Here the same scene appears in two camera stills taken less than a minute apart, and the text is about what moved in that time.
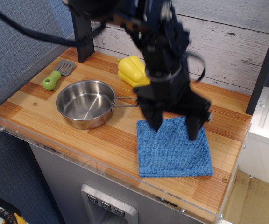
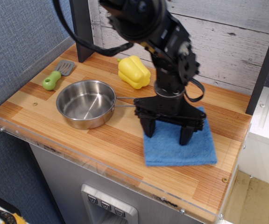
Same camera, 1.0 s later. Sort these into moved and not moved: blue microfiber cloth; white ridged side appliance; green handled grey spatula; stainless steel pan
Moved: blue microfiber cloth
Not moved: stainless steel pan; green handled grey spatula; white ridged side appliance
